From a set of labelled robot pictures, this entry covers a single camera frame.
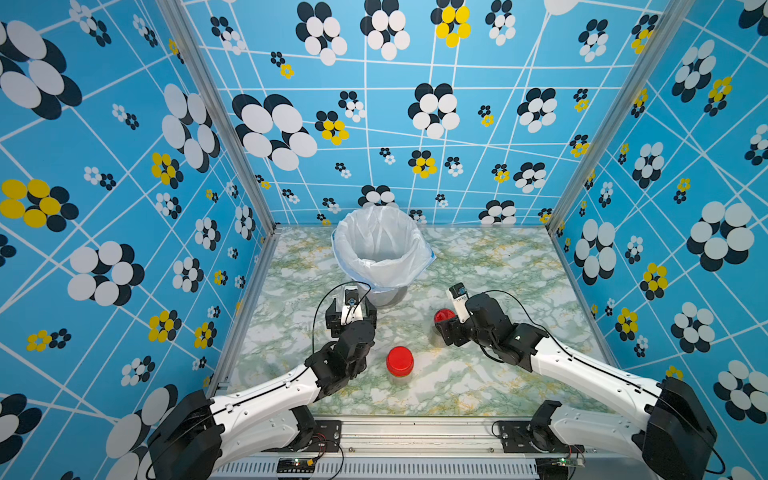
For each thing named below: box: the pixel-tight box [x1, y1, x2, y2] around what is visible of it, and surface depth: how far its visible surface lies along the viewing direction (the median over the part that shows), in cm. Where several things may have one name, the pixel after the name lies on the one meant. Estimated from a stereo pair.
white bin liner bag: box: [331, 202, 437, 292], surface depth 86 cm
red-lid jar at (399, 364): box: [386, 346, 415, 385], surface depth 76 cm
